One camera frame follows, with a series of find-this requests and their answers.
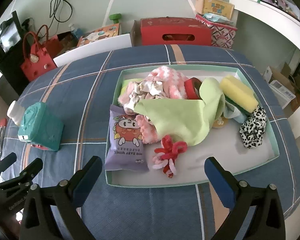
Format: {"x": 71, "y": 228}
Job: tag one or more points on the red tape roll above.
{"x": 192, "y": 87}

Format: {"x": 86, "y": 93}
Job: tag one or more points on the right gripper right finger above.
{"x": 238, "y": 196}

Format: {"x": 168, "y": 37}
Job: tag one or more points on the teal plastic toy case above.
{"x": 41, "y": 128}

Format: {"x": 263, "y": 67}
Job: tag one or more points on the orange toy box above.
{"x": 99, "y": 34}

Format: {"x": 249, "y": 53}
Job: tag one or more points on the green tissue pack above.
{"x": 126, "y": 83}

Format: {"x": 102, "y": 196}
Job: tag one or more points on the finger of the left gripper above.
{"x": 7, "y": 162}
{"x": 26, "y": 176}

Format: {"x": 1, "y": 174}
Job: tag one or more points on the red cardboard box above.
{"x": 174, "y": 30}

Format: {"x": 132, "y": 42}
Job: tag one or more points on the round wooden tag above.
{"x": 220, "y": 122}

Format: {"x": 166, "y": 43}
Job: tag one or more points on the white foam board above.
{"x": 97, "y": 47}

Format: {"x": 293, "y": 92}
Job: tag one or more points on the white plastic bottle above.
{"x": 16, "y": 112}

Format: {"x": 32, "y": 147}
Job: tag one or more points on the beige small gift bag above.
{"x": 218, "y": 7}

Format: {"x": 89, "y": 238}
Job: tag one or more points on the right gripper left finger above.
{"x": 68, "y": 195}

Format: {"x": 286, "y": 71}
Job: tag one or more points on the green dumbbell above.
{"x": 115, "y": 18}

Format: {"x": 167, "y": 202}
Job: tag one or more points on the pink white knit cloth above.
{"x": 173, "y": 82}

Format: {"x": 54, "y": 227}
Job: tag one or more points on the teal shallow box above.
{"x": 224, "y": 143}

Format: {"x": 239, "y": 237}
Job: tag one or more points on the brown cardboard boxes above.
{"x": 285, "y": 84}

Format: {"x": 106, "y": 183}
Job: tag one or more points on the blue plaid bed cover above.
{"x": 80, "y": 95}

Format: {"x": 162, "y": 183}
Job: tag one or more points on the light blue ribbon item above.
{"x": 232, "y": 112}

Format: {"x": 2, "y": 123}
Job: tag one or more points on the leopard print scrunchie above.
{"x": 253, "y": 129}

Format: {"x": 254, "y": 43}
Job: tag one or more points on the purple wipes pack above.
{"x": 126, "y": 150}

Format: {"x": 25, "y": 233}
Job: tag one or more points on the pink floral cloth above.
{"x": 139, "y": 90}

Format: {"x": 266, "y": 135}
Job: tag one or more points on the red felt handbag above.
{"x": 39, "y": 59}

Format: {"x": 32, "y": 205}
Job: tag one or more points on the yellow sponge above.
{"x": 239, "y": 93}

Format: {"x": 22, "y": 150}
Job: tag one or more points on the light green cloth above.
{"x": 185, "y": 119}

